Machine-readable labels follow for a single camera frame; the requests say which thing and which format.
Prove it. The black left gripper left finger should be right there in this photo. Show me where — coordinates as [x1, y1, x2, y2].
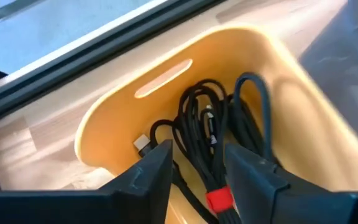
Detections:
[0, 139, 174, 224]

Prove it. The black braided cable red strap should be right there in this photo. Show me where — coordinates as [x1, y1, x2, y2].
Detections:
[132, 78, 264, 224]

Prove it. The yellow plastic bin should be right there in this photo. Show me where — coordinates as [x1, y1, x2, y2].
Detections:
[74, 24, 358, 224]

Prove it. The black table frame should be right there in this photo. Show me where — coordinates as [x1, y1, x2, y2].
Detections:
[0, 0, 226, 127]

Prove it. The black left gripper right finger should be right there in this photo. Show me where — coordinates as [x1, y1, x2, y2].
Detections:
[224, 142, 358, 224]

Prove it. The thick black cable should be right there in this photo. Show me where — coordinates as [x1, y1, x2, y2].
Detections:
[233, 72, 275, 161]

